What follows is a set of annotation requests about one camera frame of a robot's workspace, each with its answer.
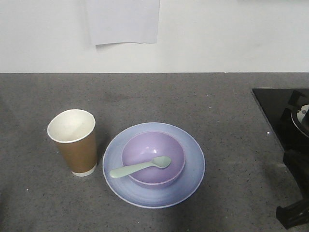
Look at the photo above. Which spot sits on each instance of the pale green spoon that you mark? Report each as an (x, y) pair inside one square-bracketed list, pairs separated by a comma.
[(159, 162)]

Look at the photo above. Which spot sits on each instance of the white paper sheet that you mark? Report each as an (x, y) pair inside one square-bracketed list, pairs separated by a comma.
[(123, 21)]

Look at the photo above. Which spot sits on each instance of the brown paper cup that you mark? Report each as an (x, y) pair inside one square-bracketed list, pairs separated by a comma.
[(73, 132)]

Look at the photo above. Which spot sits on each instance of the black gas stove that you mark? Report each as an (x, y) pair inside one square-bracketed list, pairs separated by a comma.
[(287, 110)]

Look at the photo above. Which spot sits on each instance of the light blue plate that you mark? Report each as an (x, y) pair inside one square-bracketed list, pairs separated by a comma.
[(182, 188)]

